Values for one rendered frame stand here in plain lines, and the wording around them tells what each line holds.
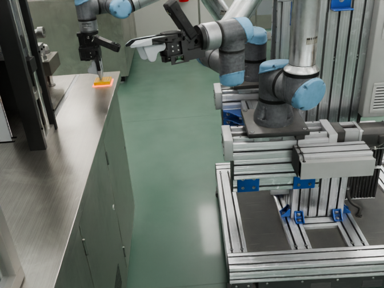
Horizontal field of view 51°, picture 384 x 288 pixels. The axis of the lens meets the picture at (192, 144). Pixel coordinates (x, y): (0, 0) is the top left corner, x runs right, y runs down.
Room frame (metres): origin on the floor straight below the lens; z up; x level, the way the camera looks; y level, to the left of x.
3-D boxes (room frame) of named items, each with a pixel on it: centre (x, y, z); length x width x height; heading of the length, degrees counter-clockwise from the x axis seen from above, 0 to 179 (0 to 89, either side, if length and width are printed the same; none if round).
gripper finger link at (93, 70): (1.70, 0.40, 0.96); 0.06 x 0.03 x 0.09; 92
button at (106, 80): (1.71, 0.37, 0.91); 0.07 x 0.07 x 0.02; 2
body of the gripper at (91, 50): (1.71, 0.40, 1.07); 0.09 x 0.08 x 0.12; 92
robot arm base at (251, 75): (1.90, -0.32, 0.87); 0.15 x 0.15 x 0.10
